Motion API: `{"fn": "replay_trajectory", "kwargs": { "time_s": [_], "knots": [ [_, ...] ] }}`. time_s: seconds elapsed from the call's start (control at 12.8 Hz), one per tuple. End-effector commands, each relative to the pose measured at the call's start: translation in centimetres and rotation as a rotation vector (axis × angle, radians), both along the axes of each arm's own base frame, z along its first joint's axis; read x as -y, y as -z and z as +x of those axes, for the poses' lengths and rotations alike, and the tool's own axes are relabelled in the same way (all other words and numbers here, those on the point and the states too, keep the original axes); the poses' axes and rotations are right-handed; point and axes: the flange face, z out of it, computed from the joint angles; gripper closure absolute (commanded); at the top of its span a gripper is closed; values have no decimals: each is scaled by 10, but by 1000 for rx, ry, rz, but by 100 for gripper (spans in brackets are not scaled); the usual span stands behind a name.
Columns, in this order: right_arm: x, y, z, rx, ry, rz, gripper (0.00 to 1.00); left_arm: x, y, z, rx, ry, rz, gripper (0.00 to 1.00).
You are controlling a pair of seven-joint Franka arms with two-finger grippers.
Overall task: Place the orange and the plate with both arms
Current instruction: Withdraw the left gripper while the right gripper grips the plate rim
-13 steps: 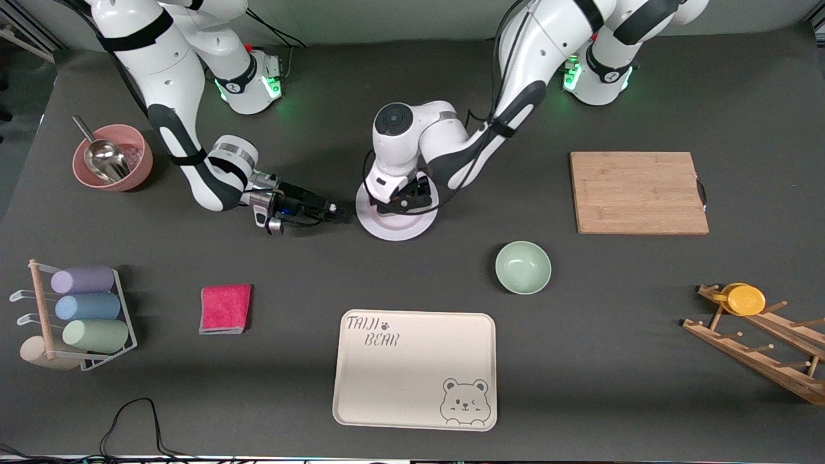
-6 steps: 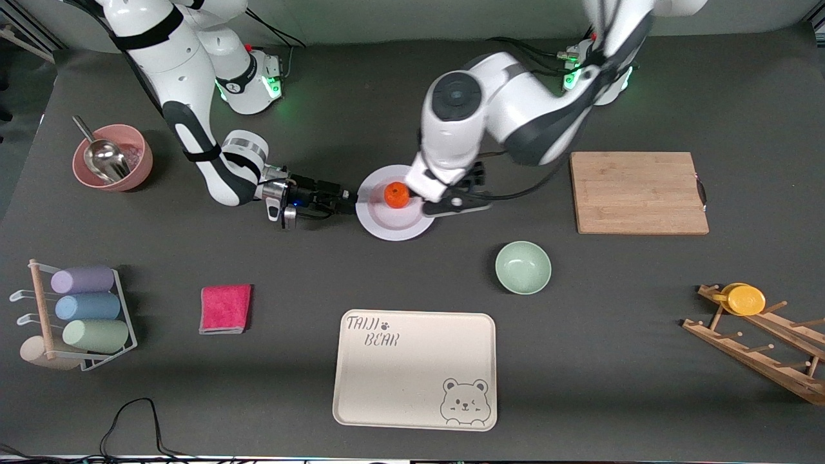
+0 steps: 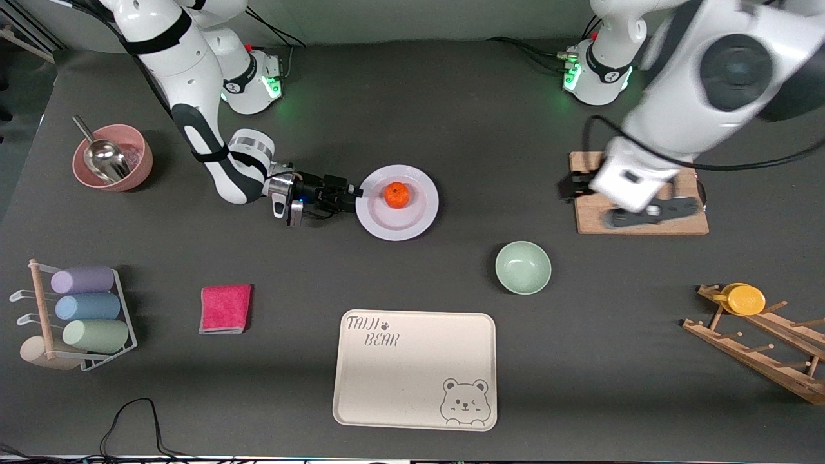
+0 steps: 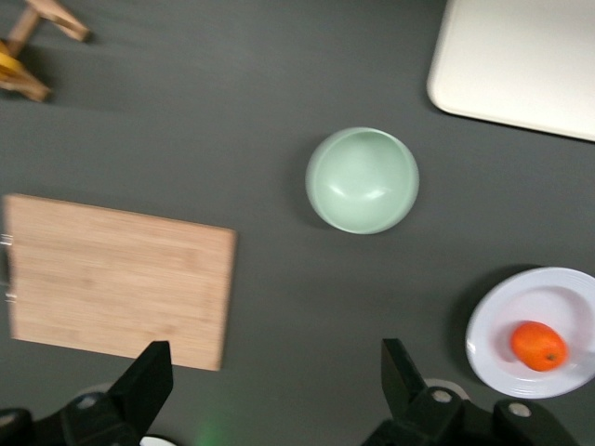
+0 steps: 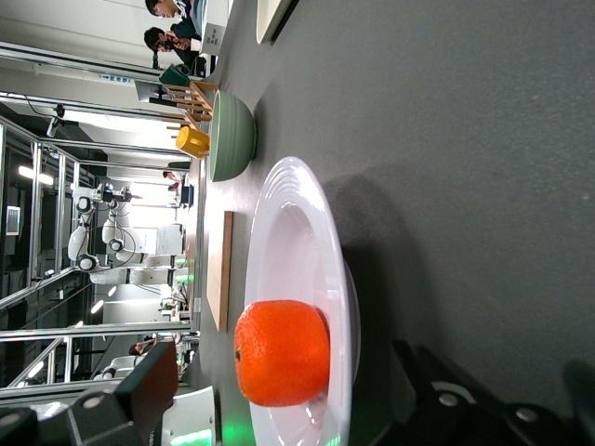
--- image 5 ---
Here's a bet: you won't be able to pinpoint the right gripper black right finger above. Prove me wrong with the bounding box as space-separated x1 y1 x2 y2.
385 341 595 446

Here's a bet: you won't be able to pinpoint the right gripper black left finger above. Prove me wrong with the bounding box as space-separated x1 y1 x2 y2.
0 341 180 446

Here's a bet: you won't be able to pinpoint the orange fruit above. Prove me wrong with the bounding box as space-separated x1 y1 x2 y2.
233 299 332 409

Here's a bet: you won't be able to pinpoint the white round plate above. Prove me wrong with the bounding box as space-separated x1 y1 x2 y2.
244 156 362 446

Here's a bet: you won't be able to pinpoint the wooden cutting board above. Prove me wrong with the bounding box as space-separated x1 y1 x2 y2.
205 211 234 334

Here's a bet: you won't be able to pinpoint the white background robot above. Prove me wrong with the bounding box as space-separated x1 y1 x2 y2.
67 183 187 287

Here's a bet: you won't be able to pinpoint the yellow cup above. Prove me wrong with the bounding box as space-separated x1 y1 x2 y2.
175 125 212 161

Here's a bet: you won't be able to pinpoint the pale green bowl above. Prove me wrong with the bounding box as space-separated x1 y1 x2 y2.
207 89 258 183

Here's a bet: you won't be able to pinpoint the wooden peg rack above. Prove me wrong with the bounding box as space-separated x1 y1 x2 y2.
160 81 219 136

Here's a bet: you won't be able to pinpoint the dark green mug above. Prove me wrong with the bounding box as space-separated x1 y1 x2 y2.
159 63 192 88

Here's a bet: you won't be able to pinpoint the seated person dark clothes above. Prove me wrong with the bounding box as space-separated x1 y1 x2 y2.
142 25 205 71
144 0 208 22

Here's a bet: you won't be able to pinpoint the white box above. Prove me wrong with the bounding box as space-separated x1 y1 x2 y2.
201 22 228 57

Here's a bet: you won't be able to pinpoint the cream tray with bear print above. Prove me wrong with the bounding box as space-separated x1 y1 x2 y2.
255 0 299 46

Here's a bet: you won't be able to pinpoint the aluminium cell frame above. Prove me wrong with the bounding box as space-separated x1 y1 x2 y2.
0 41 205 396

